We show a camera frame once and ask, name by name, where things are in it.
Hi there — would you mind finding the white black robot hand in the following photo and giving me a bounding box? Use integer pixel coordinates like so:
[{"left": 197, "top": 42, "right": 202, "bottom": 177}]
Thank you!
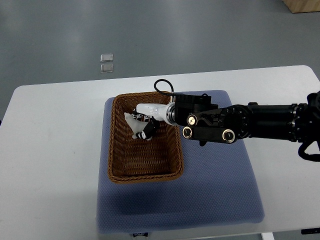
[{"left": 134, "top": 102, "right": 176, "bottom": 137}]

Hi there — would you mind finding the white bear figurine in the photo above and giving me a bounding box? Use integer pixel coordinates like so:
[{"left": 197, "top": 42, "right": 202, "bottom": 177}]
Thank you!
[{"left": 124, "top": 112, "right": 152, "bottom": 141}]

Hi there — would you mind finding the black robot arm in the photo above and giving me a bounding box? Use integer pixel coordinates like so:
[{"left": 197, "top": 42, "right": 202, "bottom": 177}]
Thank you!
[{"left": 160, "top": 91, "right": 320, "bottom": 162}]

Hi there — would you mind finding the brown wicker basket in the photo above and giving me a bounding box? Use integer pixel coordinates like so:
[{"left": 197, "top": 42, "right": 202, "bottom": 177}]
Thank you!
[{"left": 107, "top": 92, "right": 184, "bottom": 184}]

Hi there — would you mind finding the upper floor metal plate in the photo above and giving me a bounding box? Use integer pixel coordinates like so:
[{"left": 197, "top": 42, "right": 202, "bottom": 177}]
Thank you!
[{"left": 100, "top": 53, "right": 114, "bottom": 63}]

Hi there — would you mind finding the blue quilted mat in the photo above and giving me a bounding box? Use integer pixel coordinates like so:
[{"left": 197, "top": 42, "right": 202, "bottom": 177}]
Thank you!
[{"left": 96, "top": 98, "right": 264, "bottom": 234}]

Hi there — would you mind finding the black mat label tag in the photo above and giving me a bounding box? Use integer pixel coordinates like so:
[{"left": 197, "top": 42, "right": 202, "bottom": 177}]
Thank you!
[{"left": 132, "top": 232, "right": 149, "bottom": 238}]

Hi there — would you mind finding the wooden box corner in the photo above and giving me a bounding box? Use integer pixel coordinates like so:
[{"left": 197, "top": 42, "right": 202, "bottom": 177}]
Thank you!
[{"left": 282, "top": 0, "right": 320, "bottom": 14}]

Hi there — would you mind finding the black table edge bracket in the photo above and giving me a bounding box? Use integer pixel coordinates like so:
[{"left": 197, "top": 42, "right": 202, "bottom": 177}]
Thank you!
[{"left": 301, "top": 227, "right": 320, "bottom": 235}]

